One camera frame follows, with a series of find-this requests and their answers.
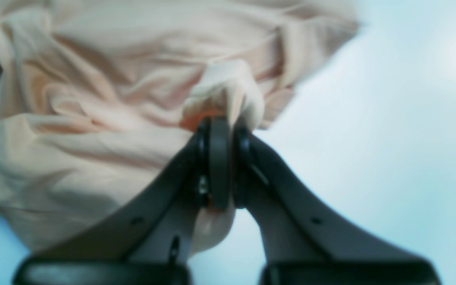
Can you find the peach T-shirt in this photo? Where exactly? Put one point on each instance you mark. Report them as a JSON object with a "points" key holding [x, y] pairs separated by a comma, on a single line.
{"points": [[96, 96]]}

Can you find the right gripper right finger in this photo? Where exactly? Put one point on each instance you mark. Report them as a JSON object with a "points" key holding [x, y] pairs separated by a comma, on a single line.
{"points": [[305, 241]]}

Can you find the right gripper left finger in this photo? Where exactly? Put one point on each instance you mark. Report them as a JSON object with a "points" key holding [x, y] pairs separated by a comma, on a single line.
{"points": [[147, 241]]}

